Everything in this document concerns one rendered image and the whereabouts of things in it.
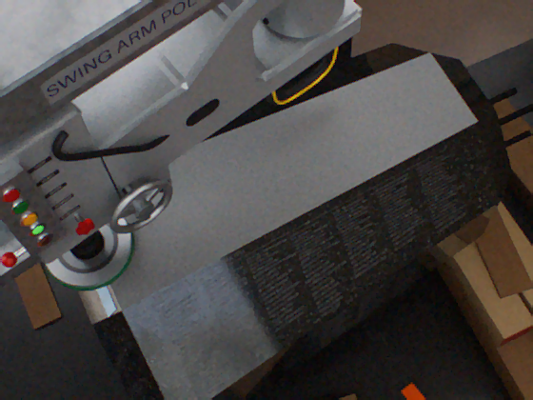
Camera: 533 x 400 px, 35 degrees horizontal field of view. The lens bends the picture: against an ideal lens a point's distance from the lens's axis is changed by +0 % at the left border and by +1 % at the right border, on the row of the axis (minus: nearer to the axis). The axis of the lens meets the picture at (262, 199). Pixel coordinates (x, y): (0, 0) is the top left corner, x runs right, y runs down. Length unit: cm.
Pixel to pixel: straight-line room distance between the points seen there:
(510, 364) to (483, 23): 139
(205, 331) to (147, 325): 15
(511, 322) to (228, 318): 97
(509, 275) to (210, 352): 104
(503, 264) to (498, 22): 113
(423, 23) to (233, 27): 196
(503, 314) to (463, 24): 127
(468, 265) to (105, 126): 148
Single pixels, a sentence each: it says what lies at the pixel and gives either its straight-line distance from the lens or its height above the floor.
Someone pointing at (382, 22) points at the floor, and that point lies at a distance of 344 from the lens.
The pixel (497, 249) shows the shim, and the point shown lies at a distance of 276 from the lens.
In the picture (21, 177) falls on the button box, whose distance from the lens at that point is 146.
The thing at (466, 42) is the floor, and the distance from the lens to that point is 343.
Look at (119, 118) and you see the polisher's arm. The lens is 160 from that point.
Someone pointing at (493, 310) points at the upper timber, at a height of 24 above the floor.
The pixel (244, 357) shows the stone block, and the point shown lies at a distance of 218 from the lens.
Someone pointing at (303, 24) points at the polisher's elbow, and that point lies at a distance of 178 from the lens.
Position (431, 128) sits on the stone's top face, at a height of 85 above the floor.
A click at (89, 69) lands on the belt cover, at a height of 165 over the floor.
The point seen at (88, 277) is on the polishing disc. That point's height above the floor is 91.
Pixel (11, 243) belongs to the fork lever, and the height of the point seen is 110.
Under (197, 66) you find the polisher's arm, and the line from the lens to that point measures 160.
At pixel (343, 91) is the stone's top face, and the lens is 225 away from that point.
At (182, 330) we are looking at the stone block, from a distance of 210.
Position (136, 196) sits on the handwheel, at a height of 129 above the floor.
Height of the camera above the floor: 277
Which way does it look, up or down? 65 degrees down
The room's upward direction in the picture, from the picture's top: 6 degrees counter-clockwise
